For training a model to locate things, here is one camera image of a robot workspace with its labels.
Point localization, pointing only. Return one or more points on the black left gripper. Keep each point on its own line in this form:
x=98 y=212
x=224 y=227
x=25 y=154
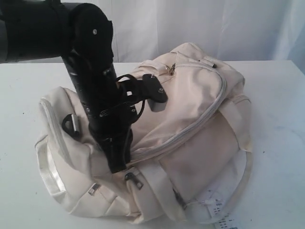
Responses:
x=110 y=102

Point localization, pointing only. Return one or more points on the cream duffel bag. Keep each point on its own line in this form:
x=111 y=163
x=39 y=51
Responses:
x=200 y=141

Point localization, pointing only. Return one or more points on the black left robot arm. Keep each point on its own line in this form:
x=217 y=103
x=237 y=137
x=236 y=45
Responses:
x=81 y=34

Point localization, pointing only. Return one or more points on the white paper tag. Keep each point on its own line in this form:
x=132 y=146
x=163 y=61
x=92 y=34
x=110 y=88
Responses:
x=215 y=202

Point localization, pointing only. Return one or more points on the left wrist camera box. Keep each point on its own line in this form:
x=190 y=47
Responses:
x=154 y=93

